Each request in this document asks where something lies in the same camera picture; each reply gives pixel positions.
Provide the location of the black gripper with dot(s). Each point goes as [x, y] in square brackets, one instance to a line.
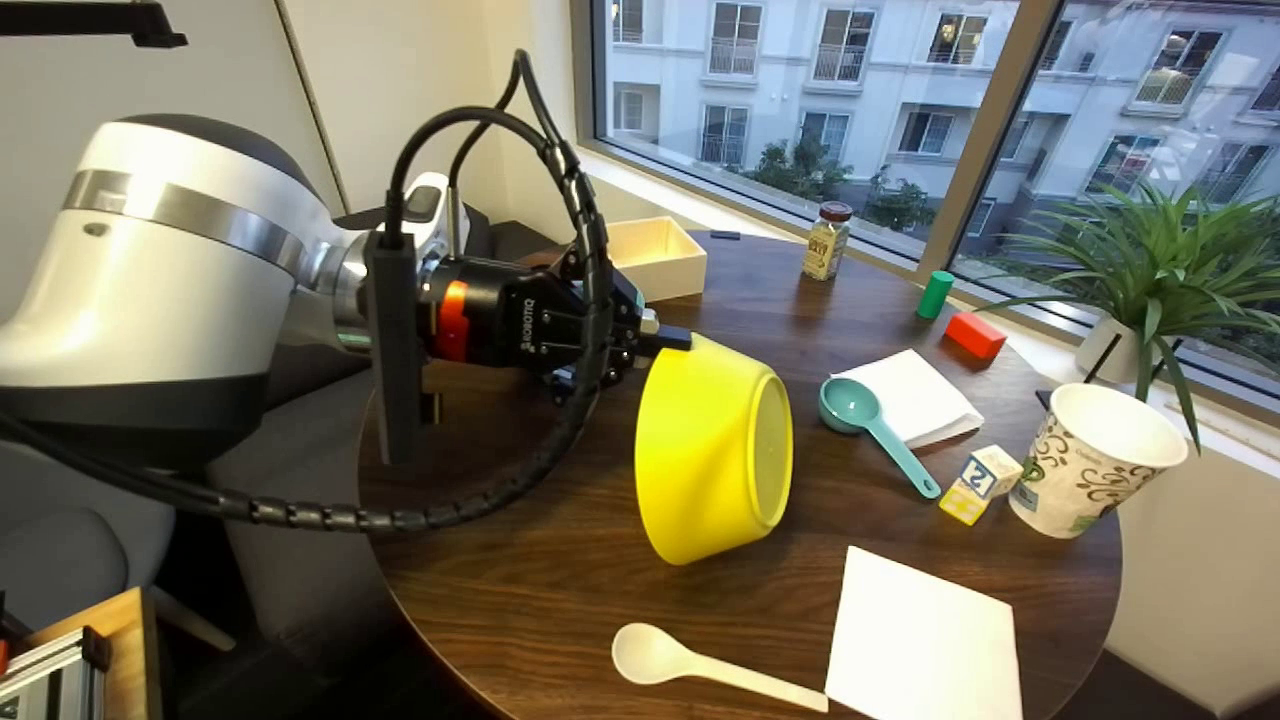
[533, 318]

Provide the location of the yellow plastic bowl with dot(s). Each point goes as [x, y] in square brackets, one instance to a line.
[712, 448]

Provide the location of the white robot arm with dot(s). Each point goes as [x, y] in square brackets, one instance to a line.
[187, 253]

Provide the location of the cream wooden box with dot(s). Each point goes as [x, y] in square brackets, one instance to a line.
[659, 258]

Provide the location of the small yellow spice jar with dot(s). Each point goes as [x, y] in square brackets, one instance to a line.
[824, 243]

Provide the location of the teal plastic scoop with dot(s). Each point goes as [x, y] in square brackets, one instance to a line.
[852, 407]

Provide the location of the folded white napkin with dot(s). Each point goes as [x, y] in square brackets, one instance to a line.
[916, 400]

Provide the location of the green cylinder block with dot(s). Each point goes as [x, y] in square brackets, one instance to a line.
[933, 292]

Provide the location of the red rectangular block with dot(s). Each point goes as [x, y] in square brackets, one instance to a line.
[972, 339]

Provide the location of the yellow toy block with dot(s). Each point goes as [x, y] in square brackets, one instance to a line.
[982, 476]

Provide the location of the flat white paper napkin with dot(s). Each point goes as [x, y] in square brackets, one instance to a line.
[908, 646]

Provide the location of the patterned paper cup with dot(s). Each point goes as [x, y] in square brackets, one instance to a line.
[1093, 448]

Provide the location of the green potted plant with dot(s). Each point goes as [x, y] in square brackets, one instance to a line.
[1167, 267]

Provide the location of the dark grey sofa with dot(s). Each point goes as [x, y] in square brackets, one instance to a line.
[319, 635]

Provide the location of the black lamp stand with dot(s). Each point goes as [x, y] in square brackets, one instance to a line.
[143, 23]

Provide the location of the wooden side shelf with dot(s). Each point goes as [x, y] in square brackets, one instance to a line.
[87, 665]

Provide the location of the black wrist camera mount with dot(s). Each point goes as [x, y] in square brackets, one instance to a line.
[394, 341]

